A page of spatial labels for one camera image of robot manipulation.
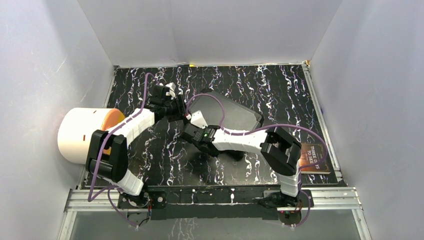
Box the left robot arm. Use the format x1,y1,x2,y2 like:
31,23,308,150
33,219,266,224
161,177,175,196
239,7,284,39
85,82,186,208

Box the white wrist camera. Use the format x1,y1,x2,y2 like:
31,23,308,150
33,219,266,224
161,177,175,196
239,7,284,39
165,82,176,99
185,110,208,129

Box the black poker chip case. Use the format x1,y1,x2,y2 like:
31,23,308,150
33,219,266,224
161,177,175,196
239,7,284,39
187,88,265,162

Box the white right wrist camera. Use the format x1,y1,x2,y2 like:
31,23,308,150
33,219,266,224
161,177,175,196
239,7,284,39
185,110,208,129

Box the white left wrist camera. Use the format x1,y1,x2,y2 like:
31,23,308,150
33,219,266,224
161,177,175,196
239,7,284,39
165,82,176,99

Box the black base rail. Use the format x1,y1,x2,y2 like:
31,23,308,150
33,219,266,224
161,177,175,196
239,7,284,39
118,185,315,225

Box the white cylinder with orange lid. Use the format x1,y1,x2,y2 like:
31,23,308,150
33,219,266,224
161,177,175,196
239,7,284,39
57,107,125,165

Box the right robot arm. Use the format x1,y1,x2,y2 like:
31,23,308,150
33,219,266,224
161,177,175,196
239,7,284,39
180,123,302,208

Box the dark hardcover book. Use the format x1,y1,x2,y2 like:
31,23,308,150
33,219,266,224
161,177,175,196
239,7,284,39
299,143,332,175

